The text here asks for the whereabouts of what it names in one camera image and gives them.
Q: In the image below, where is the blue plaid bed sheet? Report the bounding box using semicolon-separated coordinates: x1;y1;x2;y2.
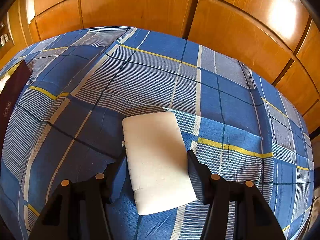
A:
0;26;314;240

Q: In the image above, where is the dark red cardboard box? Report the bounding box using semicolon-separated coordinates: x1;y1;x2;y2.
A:
0;60;32;155

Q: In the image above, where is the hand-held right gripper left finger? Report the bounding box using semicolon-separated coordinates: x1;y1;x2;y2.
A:
27;152;128;240

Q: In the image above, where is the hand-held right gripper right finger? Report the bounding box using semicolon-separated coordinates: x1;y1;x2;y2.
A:
187;150;287;240

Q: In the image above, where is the white foam sponge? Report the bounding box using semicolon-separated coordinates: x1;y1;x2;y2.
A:
122;112;198;215

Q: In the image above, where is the wooden door with shelf niche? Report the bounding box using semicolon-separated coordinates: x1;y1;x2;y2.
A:
0;12;28;63

